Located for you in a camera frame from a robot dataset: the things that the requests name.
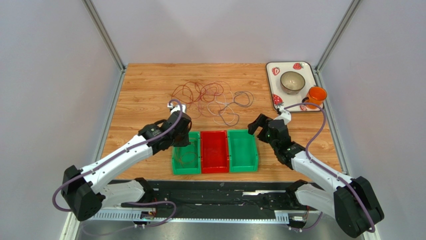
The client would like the red thin cable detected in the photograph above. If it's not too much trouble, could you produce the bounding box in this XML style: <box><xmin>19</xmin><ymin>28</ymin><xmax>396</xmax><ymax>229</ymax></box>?
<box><xmin>170</xmin><ymin>81</ymin><xmax>226</xmax><ymax>109</ymax></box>

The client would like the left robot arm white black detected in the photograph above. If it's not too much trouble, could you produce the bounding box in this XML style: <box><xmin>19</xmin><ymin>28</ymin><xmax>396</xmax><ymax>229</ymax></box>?
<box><xmin>59</xmin><ymin>110</ymin><xmax>192</xmax><ymax>222</ymax></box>

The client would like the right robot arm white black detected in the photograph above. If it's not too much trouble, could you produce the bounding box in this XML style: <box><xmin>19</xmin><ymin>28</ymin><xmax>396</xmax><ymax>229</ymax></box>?
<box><xmin>247</xmin><ymin>114</ymin><xmax>385</xmax><ymax>238</ymax></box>

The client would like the left green plastic bin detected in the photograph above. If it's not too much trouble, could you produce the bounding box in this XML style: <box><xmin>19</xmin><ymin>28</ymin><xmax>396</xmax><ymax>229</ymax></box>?
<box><xmin>171</xmin><ymin>131</ymin><xmax>201</xmax><ymax>175</ymax></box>

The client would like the green plastic bin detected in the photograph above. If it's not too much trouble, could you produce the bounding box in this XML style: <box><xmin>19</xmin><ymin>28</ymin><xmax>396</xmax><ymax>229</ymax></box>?
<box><xmin>171</xmin><ymin>131</ymin><xmax>201</xmax><ymax>175</ymax></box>
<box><xmin>227</xmin><ymin>129</ymin><xmax>259</xmax><ymax>173</ymax></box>

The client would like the red plastic bin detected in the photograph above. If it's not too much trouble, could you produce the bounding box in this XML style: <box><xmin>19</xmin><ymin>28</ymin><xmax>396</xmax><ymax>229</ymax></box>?
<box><xmin>200</xmin><ymin>130</ymin><xmax>230</xmax><ymax>174</ymax></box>

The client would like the right green plastic bin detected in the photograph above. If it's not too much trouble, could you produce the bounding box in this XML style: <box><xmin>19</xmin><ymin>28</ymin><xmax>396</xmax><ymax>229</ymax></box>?
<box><xmin>227</xmin><ymin>129</ymin><xmax>259</xmax><ymax>173</ymax></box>

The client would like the strawberry pattern white tray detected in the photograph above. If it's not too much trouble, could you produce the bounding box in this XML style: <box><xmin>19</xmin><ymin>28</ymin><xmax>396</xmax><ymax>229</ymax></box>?
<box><xmin>265</xmin><ymin>61</ymin><xmax>317</xmax><ymax>110</ymax></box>

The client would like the grey ceramic bowl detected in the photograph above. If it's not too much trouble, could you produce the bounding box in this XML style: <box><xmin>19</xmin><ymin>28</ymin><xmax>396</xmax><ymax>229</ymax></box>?
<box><xmin>280</xmin><ymin>71</ymin><xmax>306</xmax><ymax>95</ymax></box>

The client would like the orange mug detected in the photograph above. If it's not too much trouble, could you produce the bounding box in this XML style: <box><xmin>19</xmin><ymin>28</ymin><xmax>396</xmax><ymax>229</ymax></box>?
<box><xmin>302</xmin><ymin>86</ymin><xmax>328</xmax><ymax>106</ymax></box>

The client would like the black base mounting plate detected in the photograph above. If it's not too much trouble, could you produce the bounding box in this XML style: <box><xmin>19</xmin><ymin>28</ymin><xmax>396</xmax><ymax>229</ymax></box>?
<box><xmin>89</xmin><ymin>179</ymin><xmax>320</xmax><ymax>221</ymax></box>

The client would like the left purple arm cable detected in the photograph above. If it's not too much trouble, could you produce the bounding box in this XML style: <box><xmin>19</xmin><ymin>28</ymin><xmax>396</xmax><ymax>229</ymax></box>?
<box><xmin>51</xmin><ymin>98</ymin><xmax>184</xmax><ymax>229</ymax></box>

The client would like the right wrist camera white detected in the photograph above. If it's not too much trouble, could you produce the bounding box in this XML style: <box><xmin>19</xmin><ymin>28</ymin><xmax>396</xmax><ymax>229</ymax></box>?
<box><xmin>274</xmin><ymin>109</ymin><xmax>292</xmax><ymax>125</ymax></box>

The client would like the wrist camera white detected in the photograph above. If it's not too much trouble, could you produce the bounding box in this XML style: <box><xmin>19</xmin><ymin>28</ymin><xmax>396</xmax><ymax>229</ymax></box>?
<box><xmin>167</xmin><ymin>102</ymin><xmax>187</xmax><ymax>115</ymax></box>
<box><xmin>274</xmin><ymin>109</ymin><xmax>292</xmax><ymax>125</ymax></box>

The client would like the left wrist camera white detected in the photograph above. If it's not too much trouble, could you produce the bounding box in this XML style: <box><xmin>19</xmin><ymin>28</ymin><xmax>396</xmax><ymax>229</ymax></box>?
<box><xmin>167</xmin><ymin>102</ymin><xmax>187</xmax><ymax>115</ymax></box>

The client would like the pink thin cable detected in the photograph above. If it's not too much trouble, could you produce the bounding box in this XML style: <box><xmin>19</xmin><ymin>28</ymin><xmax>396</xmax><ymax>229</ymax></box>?
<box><xmin>186</xmin><ymin>81</ymin><xmax>234</xmax><ymax>120</ymax></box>

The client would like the white thin cable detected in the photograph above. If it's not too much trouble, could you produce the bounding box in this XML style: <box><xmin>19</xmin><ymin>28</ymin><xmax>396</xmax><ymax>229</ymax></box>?
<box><xmin>206</xmin><ymin>91</ymin><xmax>234</xmax><ymax>127</ymax></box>

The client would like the right aluminium frame post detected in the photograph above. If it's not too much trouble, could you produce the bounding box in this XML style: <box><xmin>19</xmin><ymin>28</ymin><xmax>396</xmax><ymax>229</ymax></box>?
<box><xmin>315</xmin><ymin>0</ymin><xmax>363</xmax><ymax>73</ymax></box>

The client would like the aluminium frame post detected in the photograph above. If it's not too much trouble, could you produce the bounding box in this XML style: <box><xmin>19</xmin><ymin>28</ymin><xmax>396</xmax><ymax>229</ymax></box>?
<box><xmin>315</xmin><ymin>0</ymin><xmax>363</xmax><ymax>73</ymax></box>
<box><xmin>82</xmin><ymin>0</ymin><xmax>126</xmax><ymax>72</ymax></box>

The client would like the aluminium rail front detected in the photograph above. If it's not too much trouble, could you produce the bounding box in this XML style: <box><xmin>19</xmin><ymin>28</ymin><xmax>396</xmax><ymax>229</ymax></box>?
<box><xmin>70</xmin><ymin>186</ymin><xmax>290</xmax><ymax>225</ymax></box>

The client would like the left aluminium frame post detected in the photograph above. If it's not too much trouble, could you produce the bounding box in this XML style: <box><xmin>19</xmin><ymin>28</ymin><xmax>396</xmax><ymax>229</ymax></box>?
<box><xmin>82</xmin><ymin>0</ymin><xmax>126</xmax><ymax>72</ymax></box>

